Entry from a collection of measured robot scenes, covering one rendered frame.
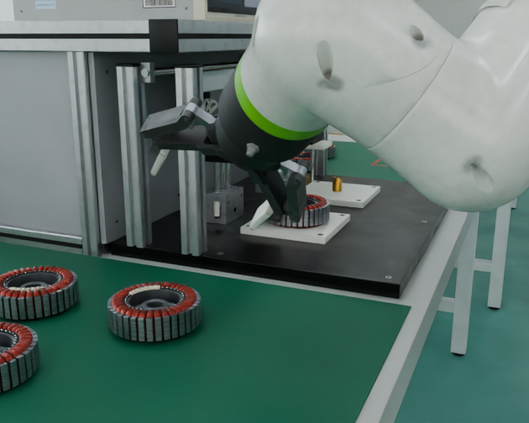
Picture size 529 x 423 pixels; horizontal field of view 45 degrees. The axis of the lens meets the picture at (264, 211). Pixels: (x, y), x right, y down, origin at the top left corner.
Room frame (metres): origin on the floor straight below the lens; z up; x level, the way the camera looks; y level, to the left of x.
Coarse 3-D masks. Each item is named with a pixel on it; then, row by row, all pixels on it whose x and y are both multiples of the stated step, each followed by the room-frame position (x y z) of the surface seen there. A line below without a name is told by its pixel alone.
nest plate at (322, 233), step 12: (336, 216) 1.10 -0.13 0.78; (348, 216) 1.10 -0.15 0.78; (240, 228) 1.03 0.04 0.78; (264, 228) 1.02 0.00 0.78; (276, 228) 1.02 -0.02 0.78; (288, 228) 1.02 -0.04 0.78; (300, 228) 1.02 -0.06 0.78; (312, 228) 1.02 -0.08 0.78; (324, 228) 1.02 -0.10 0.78; (336, 228) 1.03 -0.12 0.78; (300, 240) 0.99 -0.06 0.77; (312, 240) 0.98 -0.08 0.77; (324, 240) 0.97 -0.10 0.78
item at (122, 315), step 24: (144, 288) 0.75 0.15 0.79; (168, 288) 0.75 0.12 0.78; (192, 288) 0.76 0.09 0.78; (120, 312) 0.68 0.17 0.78; (144, 312) 0.67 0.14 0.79; (168, 312) 0.68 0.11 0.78; (192, 312) 0.69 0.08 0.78; (120, 336) 0.68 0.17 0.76; (144, 336) 0.67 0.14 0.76; (168, 336) 0.67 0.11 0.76
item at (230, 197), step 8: (208, 192) 1.10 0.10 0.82; (216, 192) 1.10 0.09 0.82; (224, 192) 1.10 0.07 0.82; (232, 192) 1.11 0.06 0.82; (240, 192) 1.14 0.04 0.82; (208, 200) 1.10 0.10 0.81; (216, 200) 1.09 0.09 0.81; (224, 200) 1.08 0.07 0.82; (232, 200) 1.11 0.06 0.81; (240, 200) 1.14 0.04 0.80; (208, 208) 1.10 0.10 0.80; (224, 208) 1.08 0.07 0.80; (232, 208) 1.11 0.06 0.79; (240, 208) 1.14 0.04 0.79; (208, 216) 1.10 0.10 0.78; (224, 216) 1.08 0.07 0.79; (232, 216) 1.11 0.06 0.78; (224, 224) 1.08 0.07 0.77
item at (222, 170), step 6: (210, 156) 1.10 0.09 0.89; (216, 156) 1.09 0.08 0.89; (216, 162) 1.10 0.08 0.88; (222, 162) 1.09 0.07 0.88; (228, 162) 1.08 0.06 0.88; (216, 168) 1.10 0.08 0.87; (222, 168) 1.12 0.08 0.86; (228, 168) 1.14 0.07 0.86; (216, 174) 1.10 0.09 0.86; (222, 174) 1.12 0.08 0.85; (228, 174) 1.14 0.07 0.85; (216, 180) 1.10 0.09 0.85; (222, 180) 1.12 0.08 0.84; (228, 180) 1.14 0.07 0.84; (216, 186) 1.10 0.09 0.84; (222, 186) 1.12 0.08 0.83; (228, 186) 1.14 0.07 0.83
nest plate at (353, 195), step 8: (312, 184) 1.35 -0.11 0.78; (320, 184) 1.35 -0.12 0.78; (328, 184) 1.35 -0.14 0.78; (344, 184) 1.35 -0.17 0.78; (352, 184) 1.35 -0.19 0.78; (312, 192) 1.28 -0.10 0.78; (320, 192) 1.28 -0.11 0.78; (328, 192) 1.28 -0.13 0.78; (336, 192) 1.28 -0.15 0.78; (344, 192) 1.28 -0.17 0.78; (352, 192) 1.28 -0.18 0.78; (360, 192) 1.28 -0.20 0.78; (368, 192) 1.28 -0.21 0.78; (376, 192) 1.30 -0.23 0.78; (328, 200) 1.22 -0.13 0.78; (336, 200) 1.22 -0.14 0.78; (344, 200) 1.21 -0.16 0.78; (352, 200) 1.21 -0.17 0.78; (360, 200) 1.21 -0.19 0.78; (368, 200) 1.23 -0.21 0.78
